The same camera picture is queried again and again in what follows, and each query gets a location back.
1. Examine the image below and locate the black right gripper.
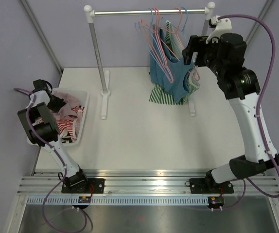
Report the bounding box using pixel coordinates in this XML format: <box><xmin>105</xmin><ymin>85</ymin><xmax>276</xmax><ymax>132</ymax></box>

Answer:
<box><xmin>182</xmin><ymin>36</ymin><xmax>225</xmax><ymax>78</ymax></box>

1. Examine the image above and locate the mauve tank top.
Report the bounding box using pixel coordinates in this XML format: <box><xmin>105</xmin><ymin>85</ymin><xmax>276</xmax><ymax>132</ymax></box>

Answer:
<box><xmin>50</xmin><ymin>92</ymin><xmax>84</xmax><ymax>115</ymax></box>

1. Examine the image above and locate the red white striped tank top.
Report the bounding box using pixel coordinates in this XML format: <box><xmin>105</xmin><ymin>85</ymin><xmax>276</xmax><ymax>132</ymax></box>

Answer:
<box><xmin>53</xmin><ymin>105</ymin><xmax>85</xmax><ymax>139</ymax></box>

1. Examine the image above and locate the blue wire hanger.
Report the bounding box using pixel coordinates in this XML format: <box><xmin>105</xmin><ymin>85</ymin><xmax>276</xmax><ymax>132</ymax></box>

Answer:
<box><xmin>134</xmin><ymin>7</ymin><xmax>172</xmax><ymax>83</ymax></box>
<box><xmin>162</xmin><ymin>7</ymin><xmax>201</xmax><ymax>81</ymax></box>

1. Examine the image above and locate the blue tank top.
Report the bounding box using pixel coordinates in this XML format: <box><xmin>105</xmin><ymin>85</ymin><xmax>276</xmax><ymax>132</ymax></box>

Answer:
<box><xmin>149</xmin><ymin>29</ymin><xmax>197</xmax><ymax>105</ymax></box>

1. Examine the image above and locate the green white striped tank top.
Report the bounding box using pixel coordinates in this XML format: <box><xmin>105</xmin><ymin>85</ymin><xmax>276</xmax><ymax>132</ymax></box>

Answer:
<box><xmin>149</xmin><ymin>20</ymin><xmax>200</xmax><ymax>105</ymax></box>

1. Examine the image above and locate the black white striped tank top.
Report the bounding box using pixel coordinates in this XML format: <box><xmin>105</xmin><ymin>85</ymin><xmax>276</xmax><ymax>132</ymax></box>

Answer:
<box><xmin>61</xmin><ymin>134</ymin><xmax>77</xmax><ymax>144</ymax></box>

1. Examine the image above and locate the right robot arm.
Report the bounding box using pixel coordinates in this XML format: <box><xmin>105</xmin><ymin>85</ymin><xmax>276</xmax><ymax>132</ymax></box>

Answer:
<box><xmin>182</xmin><ymin>33</ymin><xmax>279</xmax><ymax>193</ymax></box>

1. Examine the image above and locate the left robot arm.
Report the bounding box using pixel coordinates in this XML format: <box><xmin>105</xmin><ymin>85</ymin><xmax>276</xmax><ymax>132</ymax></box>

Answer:
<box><xmin>14</xmin><ymin>79</ymin><xmax>89</xmax><ymax>193</ymax></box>

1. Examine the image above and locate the white plastic basket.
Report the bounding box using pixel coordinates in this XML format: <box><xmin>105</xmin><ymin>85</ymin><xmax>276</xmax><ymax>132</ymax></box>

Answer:
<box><xmin>27</xmin><ymin>88</ymin><xmax>89</xmax><ymax>147</ymax></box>

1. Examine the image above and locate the white metal clothes rack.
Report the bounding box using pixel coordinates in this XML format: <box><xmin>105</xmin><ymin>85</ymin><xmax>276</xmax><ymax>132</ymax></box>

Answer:
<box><xmin>84</xmin><ymin>1</ymin><xmax>215</xmax><ymax>120</ymax></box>

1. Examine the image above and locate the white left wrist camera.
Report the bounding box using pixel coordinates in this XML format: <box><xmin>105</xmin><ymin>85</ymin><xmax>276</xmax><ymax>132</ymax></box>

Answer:
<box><xmin>28</xmin><ymin>90</ymin><xmax>50</xmax><ymax>107</ymax></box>

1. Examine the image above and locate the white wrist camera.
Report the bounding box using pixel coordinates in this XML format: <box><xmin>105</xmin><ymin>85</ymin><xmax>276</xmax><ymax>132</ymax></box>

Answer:
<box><xmin>28</xmin><ymin>90</ymin><xmax>50</xmax><ymax>107</ymax></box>
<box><xmin>206</xmin><ymin>16</ymin><xmax>232</xmax><ymax>44</ymax></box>

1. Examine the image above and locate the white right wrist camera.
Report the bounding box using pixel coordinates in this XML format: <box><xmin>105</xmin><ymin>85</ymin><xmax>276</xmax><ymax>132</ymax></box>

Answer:
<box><xmin>206</xmin><ymin>16</ymin><xmax>232</xmax><ymax>44</ymax></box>

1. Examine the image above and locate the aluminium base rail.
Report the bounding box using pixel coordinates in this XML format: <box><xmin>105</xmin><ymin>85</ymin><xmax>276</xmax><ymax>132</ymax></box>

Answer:
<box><xmin>17</xmin><ymin>168</ymin><xmax>279</xmax><ymax>206</ymax></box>

